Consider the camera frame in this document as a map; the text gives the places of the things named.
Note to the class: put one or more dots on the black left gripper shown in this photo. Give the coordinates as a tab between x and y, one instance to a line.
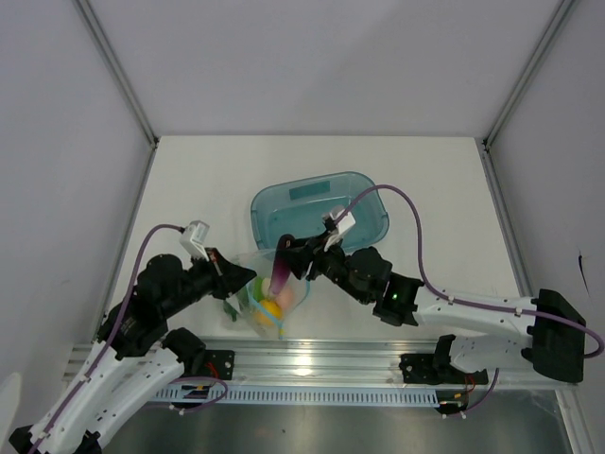
228	276

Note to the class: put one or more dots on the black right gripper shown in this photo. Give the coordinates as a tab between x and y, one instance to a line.
306	253

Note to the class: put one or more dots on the purple eggplant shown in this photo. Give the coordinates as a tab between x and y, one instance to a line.
280	268

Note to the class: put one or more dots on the green bell pepper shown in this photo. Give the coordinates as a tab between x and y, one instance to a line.
243	296

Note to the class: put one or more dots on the dark green chili pepper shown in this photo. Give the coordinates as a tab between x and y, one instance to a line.
231	313

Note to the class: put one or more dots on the white egg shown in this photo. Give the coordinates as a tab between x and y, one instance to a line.
261	288

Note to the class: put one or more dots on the blue translucent plastic basin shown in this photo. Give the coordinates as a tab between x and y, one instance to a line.
297	208

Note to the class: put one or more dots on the clear zip top bag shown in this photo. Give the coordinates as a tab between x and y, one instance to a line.
261	262

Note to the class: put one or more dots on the pink egg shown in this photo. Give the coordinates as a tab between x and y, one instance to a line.
286	298

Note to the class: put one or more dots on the orange fruit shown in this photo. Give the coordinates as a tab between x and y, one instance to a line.
269	313

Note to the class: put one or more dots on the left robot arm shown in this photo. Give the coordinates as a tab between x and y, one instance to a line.
135	354

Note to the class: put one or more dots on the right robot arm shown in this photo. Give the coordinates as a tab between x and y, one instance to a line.
544	331

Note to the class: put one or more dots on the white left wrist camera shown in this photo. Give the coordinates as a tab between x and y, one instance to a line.
193	237

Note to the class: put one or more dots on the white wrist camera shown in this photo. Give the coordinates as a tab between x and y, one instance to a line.
338	223
193	237

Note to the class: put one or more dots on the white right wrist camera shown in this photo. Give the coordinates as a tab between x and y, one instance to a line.
338	223

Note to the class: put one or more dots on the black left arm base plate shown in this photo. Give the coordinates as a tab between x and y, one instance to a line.
217	361

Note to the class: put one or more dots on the aluminium mounting rail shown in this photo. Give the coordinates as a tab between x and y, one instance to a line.
321	363

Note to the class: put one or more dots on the slotted cable duct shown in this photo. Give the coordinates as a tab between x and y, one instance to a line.
392	397

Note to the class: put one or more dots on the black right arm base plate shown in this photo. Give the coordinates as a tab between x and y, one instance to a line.
426	369

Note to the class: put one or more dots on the left aluminium frame post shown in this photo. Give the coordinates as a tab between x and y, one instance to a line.
106	51

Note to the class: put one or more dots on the aluminium frame post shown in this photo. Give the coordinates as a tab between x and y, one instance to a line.
106	51
554	27

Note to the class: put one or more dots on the right aluminium frame post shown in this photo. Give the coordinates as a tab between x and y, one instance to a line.
554	27

